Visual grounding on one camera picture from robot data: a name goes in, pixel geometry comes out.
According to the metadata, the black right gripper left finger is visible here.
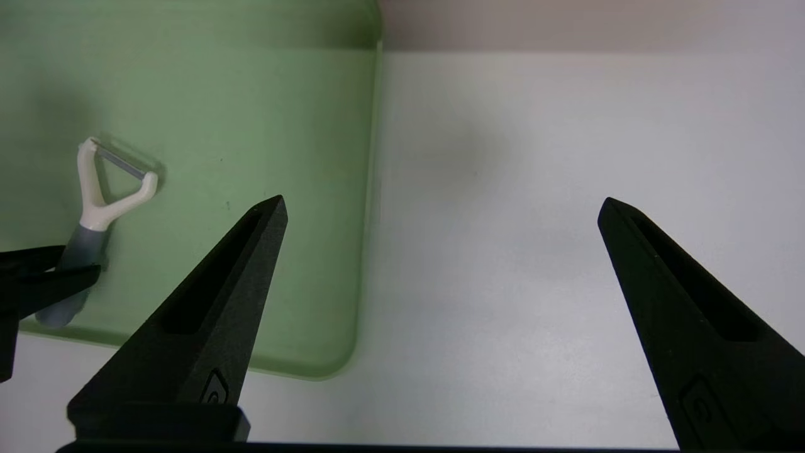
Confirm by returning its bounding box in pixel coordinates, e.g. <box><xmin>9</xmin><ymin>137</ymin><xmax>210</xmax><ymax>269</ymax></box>
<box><xmin>67</xmin><ymin>195</ymin><xmax>289</xmax><ymax>442</ymax></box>

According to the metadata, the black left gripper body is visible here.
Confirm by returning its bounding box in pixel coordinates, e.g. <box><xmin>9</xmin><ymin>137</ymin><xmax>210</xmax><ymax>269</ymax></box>
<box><xmin>0</xmin><ymin>315</ymin><xmax>18</xmax><ymax>383</ymax></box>

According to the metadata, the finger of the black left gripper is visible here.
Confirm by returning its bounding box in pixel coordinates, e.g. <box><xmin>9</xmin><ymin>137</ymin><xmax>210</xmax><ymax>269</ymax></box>
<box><xmin>0</xmin><ymin>265</ymin><xmax>102</xmax><ymax>320</ymax></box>
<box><xmin>0</xmin><ymin>245</ymin><xmax>67</xmax><ymax>274</ymax></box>

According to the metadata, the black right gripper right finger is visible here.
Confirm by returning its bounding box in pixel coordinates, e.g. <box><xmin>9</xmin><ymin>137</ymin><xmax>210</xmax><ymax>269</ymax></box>
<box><xmin>597</xmin><ymin>197</ymin><xmax>805</xmax><ymax>450</ymax></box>

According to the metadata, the white peeler with grey handle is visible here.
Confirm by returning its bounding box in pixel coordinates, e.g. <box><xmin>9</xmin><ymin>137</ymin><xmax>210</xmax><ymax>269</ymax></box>
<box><xmin>35</xmin><ymin>137</ymin><xmax>160</xmax><ymax>328</ymax></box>

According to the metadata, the light green plastic tray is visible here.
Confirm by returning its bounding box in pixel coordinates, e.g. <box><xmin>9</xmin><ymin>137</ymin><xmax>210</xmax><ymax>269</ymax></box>
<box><xmin>0</xmin><ymin>0</ymin><xmax>383</xmax><ymax>380</ymax></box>

